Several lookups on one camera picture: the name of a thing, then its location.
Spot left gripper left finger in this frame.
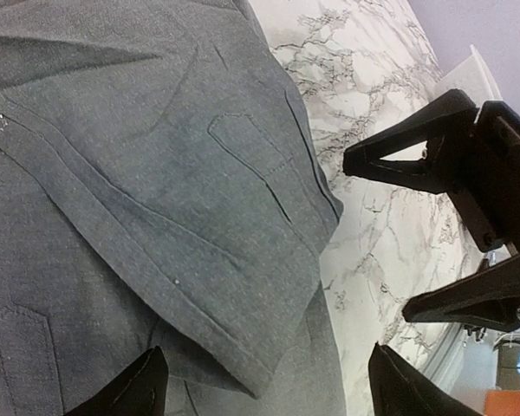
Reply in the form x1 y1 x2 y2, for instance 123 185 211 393
65 347 169 416

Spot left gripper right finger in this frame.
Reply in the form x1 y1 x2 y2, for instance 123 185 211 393
368 343 475 416

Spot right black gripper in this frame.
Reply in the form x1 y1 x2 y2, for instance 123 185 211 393
342 89 520 332

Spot grey long sleeve shirt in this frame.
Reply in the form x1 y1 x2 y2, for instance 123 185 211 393
0 1 346 415

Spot orange object in background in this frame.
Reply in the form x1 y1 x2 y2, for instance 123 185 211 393
484 390 520 416

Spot white plastic laundry basket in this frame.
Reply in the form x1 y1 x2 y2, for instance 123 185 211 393
434 44 503 107

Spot aluminium front frame rail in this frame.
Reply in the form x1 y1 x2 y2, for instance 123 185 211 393
419 320 520 391

